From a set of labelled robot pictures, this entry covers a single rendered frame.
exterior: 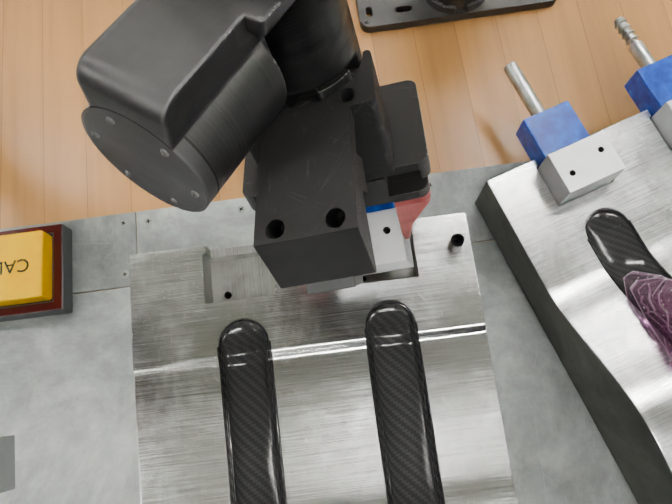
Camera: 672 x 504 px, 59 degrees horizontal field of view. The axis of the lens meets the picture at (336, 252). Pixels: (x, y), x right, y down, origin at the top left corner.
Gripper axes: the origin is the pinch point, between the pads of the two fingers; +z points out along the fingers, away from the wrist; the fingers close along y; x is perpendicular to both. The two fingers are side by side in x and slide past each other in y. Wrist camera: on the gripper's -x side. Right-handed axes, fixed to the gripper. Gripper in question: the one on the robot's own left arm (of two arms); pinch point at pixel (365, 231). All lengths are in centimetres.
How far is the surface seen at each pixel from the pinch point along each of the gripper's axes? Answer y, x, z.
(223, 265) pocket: -12.6, 2.8, 4.6
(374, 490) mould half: -2.7, -14.1, 10.8
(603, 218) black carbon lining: 17.9, 5.4, 11.1
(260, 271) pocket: -9.7, 2.1, 5.4
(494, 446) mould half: 5.9, -11.8, 11.7
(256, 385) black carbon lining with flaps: -10.1, -6.9, 6.7
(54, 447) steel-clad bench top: -30.4, -7.7, 11.8
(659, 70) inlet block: 24.9, 16.1, 6.6
